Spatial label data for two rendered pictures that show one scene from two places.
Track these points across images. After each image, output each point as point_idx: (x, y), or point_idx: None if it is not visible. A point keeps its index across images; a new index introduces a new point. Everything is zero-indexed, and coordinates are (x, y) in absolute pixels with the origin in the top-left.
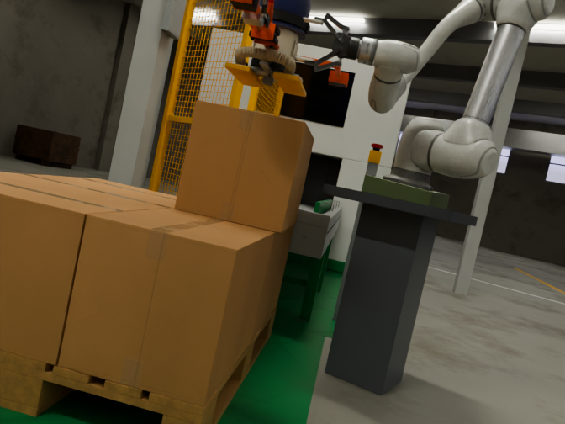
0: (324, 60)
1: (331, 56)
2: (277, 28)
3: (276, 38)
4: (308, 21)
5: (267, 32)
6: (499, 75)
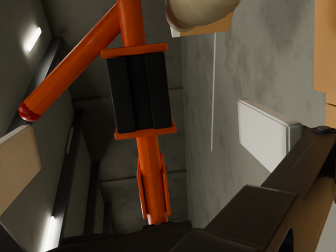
0: (324, 197)
1: (301, 249)
2: (124, 130)
3: (160, 117)
4: (25, 157)
5: (158, 148)
6: None
